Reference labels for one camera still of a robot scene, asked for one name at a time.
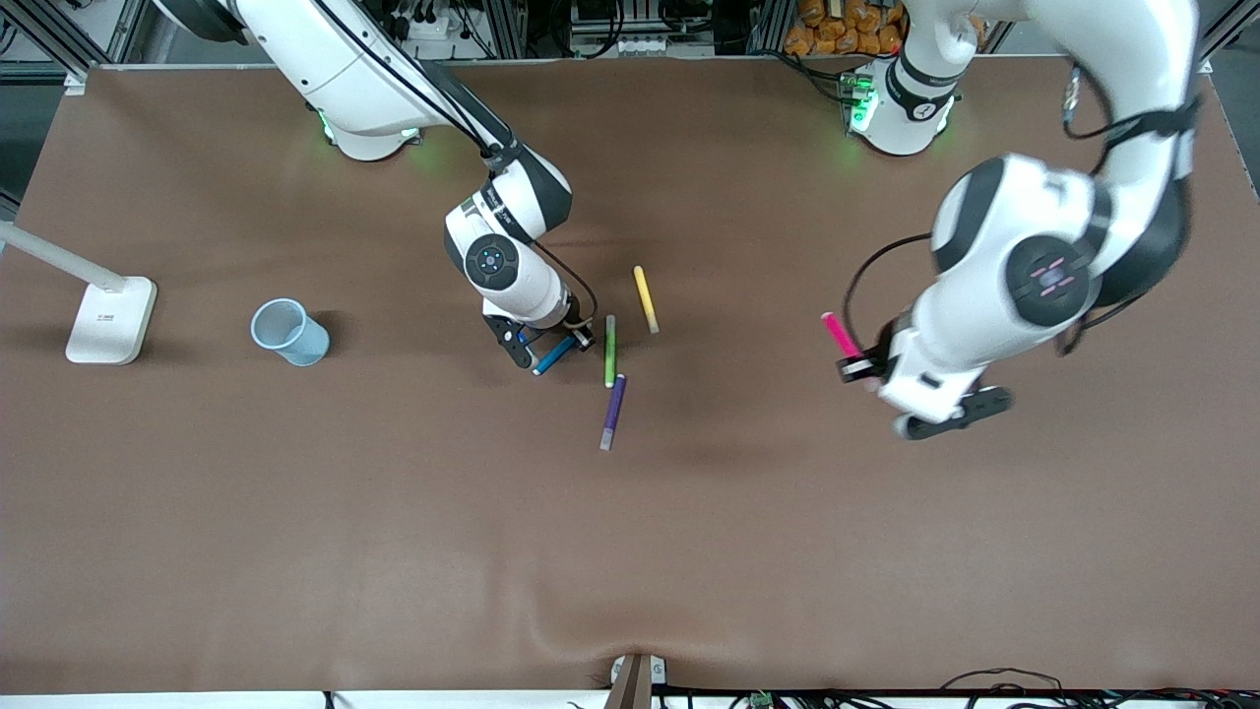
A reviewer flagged blue marker pen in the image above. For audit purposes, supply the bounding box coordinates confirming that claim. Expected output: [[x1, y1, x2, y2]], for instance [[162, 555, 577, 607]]
[[533, 335, 580, 377]]

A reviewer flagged pink marker pen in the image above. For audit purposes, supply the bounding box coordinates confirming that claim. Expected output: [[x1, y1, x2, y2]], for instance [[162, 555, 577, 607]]
[[821, 311, 864, 361]]

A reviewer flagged yellow marker pen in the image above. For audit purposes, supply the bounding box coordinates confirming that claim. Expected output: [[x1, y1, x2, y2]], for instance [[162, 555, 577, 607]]
[[632, 265, 662, 335]]

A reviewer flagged purple marker pen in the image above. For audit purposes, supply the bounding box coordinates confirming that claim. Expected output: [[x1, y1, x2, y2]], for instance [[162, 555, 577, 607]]
[[598, 373, 628, 452]]

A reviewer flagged brown table cover sheet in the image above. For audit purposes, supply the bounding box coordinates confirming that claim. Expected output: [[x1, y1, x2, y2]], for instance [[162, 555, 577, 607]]
[[0, 54, 1260, 695]]

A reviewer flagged light blue plastic cup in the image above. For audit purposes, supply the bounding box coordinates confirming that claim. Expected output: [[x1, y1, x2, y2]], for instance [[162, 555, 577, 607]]
[[250, 297, 331, 367]]

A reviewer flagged bag of orange items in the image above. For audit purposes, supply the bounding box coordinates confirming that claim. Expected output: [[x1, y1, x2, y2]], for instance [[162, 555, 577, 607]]
[[785, 0, 907, 57]]

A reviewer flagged white power strip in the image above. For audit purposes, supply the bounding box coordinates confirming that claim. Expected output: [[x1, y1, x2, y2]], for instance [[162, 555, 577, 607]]
[[389, 0, 478, 42]]

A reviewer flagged white desk lamp stand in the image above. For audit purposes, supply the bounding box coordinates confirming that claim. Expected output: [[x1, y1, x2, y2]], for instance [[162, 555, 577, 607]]
[[0, 222, 158, 366]]

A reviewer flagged black floor cable bundle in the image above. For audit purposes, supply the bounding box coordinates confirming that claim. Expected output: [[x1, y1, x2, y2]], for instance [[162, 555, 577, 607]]
[[940, 668, 1260, 709]]

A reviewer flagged aluminium frame post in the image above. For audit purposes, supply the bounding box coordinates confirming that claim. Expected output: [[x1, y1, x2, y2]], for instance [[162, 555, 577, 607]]
[[0, 0, 149, 96], [1191, 0, 1260, 78]]

